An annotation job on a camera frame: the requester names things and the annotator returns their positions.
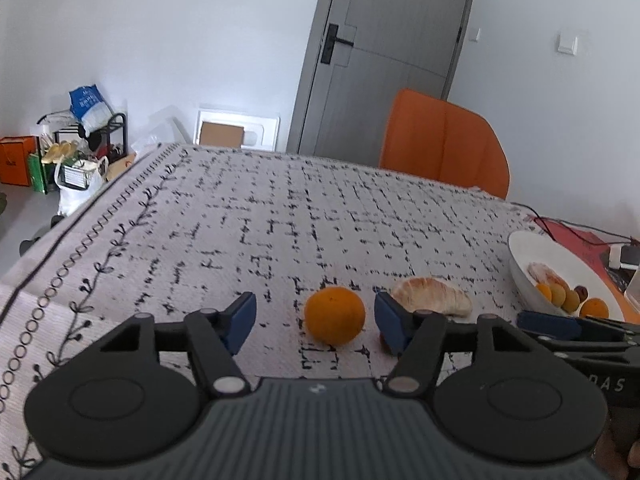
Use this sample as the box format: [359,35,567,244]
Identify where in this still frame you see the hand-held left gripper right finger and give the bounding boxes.
[374,291,531,397]

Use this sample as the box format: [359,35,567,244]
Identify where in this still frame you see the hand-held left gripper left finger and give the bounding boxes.
[97,291,258,400]

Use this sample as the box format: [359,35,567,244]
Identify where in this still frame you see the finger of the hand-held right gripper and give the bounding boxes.
[517,310,640,350]
[580,314,640,335]

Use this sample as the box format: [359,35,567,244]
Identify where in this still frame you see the medium orange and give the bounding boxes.
[580,298,610,319]

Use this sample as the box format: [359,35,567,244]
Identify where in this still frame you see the croissant bread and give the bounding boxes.
[391,277,473,318]

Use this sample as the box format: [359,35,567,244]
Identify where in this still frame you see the peeled pomelo piece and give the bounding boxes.
[527,261,566,286]

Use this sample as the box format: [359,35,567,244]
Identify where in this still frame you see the large orange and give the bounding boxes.
[304,286,367,346]

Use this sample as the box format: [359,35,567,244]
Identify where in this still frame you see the white plate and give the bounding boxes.
[507,230,626,322]

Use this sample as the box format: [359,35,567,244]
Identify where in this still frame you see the person's right hand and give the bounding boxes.
[591,430,640,480]

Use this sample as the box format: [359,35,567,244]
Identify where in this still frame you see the white charger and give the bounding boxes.
[607,244,640,273]

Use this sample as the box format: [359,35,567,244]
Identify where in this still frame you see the red printed mat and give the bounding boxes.
[530,215,640,311]

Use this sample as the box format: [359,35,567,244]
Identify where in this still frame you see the white black-patterned tablecloth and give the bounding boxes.
[0,142,551,480]

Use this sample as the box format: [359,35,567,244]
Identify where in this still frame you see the orange chair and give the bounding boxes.
[378,88,511,200]

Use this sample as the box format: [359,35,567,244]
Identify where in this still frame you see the brown cardboard sheet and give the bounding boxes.
[199,122,246,147]

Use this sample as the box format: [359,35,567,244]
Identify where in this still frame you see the clear plastic wrap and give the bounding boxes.
[131,105,192,154]

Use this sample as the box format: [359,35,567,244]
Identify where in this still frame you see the white plastic bag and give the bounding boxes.
[53,156,109,217]

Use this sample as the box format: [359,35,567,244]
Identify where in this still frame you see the black metal rack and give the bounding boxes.
[51,113,127,162]

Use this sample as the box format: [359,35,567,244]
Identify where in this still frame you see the yellow slippers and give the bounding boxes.
[41,142,74,164]

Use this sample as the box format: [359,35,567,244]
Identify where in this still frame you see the green bag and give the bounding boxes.
[27,152,49,194]

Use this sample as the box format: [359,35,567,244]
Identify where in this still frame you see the grey door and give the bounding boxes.
[286,0,482,162]

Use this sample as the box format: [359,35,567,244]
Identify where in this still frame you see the blue plastic bag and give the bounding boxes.
[69,84,112,134]

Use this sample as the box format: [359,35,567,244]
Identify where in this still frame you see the orange box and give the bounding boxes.
[0,136,40,186]

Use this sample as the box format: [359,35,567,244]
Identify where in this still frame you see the black cable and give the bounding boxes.
[510,201,640,249]

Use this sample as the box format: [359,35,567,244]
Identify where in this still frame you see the white foam frame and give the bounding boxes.
[192,107,281,151]

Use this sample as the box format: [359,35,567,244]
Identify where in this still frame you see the black door handle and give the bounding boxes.
[321,23,356,66]

